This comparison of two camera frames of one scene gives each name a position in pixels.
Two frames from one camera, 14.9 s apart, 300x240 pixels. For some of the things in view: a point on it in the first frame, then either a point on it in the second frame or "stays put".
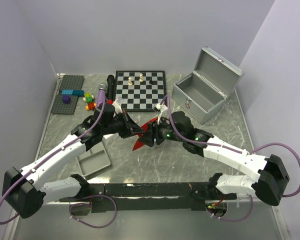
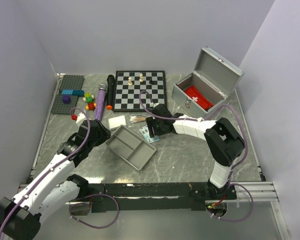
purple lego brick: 66,99 stays put
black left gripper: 130,127 → 104,133
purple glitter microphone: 102,87 stays put
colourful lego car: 89,99 stays put
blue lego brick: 73,92 stays put
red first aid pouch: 139,143 → 198,97
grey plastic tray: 92,161 → 135,150
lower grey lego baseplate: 60,107 stays put
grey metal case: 202,93 stays put
